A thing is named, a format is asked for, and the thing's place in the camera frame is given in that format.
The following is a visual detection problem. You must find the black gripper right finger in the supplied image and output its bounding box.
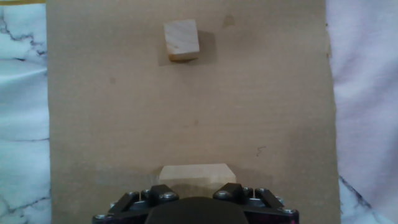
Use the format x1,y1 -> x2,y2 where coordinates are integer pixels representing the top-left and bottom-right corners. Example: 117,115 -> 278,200
212,182 -> 300,224

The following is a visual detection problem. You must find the small wooden block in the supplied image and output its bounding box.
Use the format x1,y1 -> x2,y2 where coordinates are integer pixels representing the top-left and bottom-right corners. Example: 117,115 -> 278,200
163,19 -> 201,62

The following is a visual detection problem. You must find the marble pattern tablecloth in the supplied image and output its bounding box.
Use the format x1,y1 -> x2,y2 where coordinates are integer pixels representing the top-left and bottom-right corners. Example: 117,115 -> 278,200
0,0 -> 398,224

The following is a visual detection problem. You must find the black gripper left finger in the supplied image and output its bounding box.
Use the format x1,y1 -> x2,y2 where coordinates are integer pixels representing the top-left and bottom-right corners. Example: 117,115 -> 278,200
92,184 -> 180,224

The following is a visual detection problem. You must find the brown cardboard sheet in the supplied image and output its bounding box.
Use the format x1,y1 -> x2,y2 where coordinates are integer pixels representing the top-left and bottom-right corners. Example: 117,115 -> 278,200
45,0 -> 342,224

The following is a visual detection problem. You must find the large wooden block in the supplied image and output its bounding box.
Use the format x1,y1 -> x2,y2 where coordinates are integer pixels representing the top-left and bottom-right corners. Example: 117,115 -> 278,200
158,163 -> 237,198

